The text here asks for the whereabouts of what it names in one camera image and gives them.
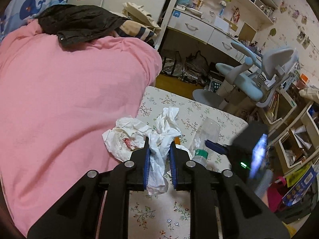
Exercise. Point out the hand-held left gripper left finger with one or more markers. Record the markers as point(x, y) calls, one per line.
point(147, 166)

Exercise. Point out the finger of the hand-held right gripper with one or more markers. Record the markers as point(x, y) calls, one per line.
point(215, 147)

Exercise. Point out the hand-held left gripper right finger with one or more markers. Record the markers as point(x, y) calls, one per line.
point(172, 166)

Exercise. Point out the clear plastic bottle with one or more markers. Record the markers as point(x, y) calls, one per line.
point(208, 134)

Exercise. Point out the large white tissue paper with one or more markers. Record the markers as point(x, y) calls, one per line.
point(160, 151)

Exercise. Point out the person's right forearm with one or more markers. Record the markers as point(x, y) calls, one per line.
point(266, 200)

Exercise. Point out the short orange carrot piece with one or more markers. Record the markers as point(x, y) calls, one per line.
point(177, 139)

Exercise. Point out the white tissue with stain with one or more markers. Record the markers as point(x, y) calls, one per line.
point(124, 137)

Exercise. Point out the magenta bag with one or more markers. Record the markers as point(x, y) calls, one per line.
point(275, 196)

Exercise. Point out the small blue basket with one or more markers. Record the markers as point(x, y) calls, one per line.
point(214, 86)

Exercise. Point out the white bookshelf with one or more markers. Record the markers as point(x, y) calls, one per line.
point(286, 102)

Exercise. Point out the blue cardboard box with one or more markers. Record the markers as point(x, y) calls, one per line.
point(301, 186)

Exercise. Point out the blue grey desk chair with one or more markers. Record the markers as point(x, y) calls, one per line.
point(249, 82)

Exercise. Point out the dark mesh storage bag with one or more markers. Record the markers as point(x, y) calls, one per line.
point(197, 67)

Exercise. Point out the beige cloth bundle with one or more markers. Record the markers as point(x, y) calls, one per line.
point(310, 93)

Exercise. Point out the pink blanket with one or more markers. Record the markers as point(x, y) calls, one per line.
point(62, 104)

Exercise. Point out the brown cork board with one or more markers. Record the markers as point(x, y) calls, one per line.
point(247, 31)

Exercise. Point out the white desk with drawers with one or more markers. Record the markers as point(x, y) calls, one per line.
point(192, 25)

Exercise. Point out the white paper sheet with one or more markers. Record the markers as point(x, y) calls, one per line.
point(219, 22)

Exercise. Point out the red doll figure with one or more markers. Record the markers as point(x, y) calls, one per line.
point(236, 15)

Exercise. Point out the striped beige pillow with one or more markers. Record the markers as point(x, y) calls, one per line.
point(138, 31)

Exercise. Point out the hanging blue doll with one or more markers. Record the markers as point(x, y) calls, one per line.
point(222, 8)

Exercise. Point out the light blue bag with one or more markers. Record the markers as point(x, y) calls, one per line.
point(183, 1)

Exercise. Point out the beige tote bag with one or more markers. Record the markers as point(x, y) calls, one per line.
point(139, 13)

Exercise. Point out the black jacket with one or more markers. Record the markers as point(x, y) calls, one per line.
point(82, 23)

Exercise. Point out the pink whale print curtain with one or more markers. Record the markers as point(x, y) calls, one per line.
point(30, 2)

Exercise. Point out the green leaf wall sticker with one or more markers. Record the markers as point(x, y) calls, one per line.
point(273, 31)

